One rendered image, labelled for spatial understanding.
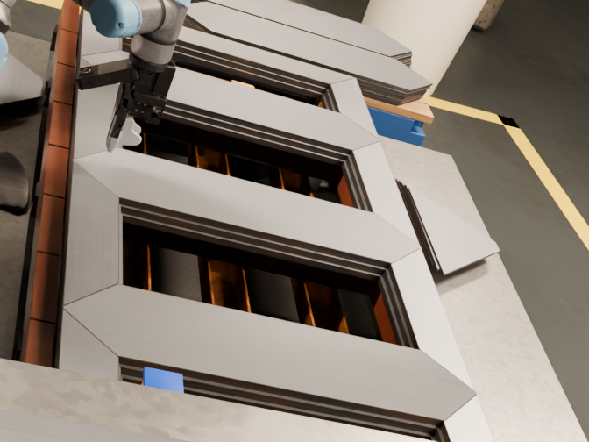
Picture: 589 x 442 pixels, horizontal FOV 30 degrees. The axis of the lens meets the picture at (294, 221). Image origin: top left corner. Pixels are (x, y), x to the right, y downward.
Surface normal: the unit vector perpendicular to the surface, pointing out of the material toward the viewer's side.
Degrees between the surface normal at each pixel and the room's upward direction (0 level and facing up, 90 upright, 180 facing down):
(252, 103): 0
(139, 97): 90
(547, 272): 0
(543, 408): 0
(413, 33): 94
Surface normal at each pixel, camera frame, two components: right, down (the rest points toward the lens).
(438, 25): 0.13, 0.62
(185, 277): 0.36, -0.80
